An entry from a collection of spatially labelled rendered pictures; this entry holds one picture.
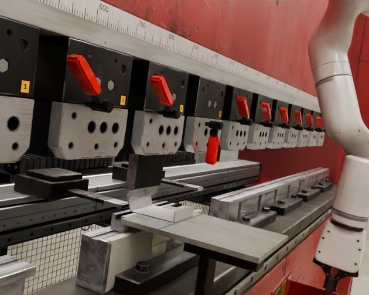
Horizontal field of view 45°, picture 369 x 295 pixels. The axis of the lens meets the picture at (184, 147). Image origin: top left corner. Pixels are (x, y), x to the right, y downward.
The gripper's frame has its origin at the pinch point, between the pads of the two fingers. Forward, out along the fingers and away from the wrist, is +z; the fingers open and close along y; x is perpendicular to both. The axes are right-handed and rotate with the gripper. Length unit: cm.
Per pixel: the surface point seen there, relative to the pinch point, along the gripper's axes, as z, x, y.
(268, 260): 4.3, 14.2, -18.5
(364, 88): -63, 180, -20
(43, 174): -14, -39, -59
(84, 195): -12, -36, -49
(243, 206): -6.9, 21.4, -31.5
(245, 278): 4.3, -5.5, -19.2
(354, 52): -83, 180, -30
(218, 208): -7.3, 8.2, -34.7
